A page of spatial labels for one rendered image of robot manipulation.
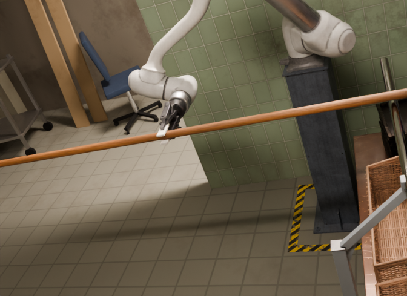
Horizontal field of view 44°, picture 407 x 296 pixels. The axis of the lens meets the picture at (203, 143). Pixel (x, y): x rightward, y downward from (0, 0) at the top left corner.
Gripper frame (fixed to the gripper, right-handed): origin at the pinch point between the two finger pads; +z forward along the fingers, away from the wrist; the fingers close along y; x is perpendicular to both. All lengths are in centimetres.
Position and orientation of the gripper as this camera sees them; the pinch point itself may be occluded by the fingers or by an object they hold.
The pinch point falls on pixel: (164, 135)
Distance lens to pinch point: 189.3
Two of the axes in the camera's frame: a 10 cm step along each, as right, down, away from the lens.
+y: 3.1, 8.1, 5.0
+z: -2.0, 5.7, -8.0
